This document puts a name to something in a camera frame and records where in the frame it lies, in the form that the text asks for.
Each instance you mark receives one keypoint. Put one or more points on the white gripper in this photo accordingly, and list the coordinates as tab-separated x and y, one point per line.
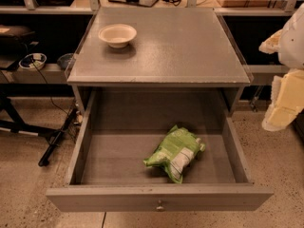
294	45

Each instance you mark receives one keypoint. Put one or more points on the green rice chip bag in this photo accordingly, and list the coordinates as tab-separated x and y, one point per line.
175	152

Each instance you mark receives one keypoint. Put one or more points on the grey cabinet with counter top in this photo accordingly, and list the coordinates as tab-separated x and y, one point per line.
173	47

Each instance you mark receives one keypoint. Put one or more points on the open grey top drawer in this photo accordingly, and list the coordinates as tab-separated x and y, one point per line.
122	127

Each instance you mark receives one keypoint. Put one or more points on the metal drawer knob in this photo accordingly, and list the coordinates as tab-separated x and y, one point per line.
160	207

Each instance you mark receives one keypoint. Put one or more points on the white paper bowl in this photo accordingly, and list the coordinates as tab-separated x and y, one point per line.
117	35

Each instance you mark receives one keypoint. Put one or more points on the dark round bowl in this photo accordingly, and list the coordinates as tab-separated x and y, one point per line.
65	60

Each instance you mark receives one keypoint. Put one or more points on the grey shelf rack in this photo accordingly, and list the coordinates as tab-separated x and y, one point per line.
64	30

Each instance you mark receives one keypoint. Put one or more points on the white bowl with black cable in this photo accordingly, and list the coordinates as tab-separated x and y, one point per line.
33	61

